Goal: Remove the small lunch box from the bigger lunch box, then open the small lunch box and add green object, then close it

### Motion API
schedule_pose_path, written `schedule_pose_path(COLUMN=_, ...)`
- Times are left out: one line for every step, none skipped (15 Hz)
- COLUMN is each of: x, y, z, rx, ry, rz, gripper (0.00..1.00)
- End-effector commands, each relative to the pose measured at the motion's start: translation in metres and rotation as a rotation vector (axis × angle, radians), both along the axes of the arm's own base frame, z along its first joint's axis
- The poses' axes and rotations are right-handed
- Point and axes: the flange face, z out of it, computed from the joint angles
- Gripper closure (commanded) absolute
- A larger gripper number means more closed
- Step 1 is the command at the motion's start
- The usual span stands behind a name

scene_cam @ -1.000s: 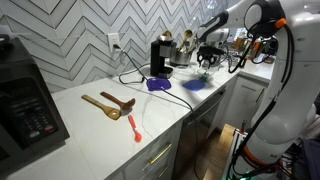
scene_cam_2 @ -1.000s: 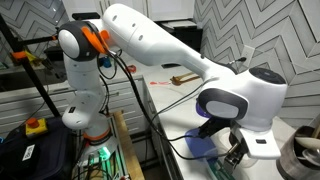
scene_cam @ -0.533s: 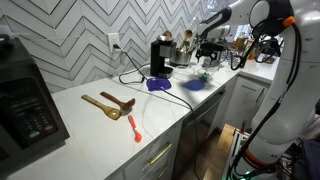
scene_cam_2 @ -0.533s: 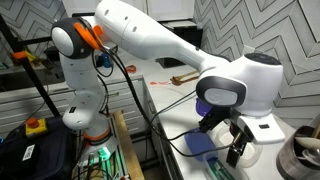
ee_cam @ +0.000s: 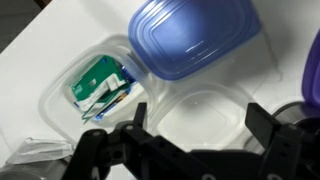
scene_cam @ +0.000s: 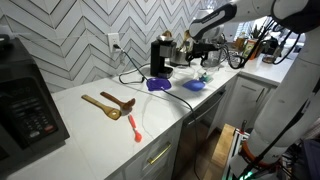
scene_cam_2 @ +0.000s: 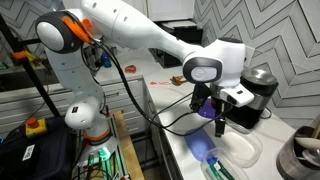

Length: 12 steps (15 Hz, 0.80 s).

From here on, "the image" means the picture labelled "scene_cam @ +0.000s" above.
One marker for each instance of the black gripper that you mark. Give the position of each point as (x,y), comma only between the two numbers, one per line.
(203,49)

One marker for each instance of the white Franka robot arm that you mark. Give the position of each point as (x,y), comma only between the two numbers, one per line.
(286,110)

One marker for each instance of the big clear plastic lunch box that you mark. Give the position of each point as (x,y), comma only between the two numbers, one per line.
(180,70)

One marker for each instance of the metal utensil holder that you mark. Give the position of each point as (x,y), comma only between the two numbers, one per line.
(178,58)

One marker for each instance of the clear glass pitcher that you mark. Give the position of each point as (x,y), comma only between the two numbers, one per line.
(215,60)

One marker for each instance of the black silver coffee maker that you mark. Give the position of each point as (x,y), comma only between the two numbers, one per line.
(158,60)

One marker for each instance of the amber bottle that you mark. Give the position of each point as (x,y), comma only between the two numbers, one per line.
(239,41)

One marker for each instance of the orange green carton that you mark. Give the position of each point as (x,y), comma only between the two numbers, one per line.
(249,49)

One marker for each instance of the white shaker door cabinet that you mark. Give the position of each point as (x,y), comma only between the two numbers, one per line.
(246,100)

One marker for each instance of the potted green plant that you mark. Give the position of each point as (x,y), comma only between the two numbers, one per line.
(257,31)

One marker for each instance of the small dark dish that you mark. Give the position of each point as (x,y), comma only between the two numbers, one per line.
(268,59)

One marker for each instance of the dark wooden spoon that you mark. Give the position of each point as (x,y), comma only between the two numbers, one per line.
(128,105)

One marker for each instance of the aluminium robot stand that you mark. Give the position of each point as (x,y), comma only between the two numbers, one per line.
(233,146)

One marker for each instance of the small red silicone spatula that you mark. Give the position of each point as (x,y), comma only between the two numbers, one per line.
(136,135)

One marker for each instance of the light wooden spatula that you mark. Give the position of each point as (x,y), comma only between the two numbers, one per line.
(113,114)

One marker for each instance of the wooden board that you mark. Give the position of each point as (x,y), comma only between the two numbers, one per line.
(218,156)

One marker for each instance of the white counter base cabinet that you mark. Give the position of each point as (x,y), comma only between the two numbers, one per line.
(156,160)

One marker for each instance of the black microwave oven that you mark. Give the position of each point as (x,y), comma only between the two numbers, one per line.
(30,113)

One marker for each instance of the white wall outlet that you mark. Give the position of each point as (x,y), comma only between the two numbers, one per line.
(113,39)

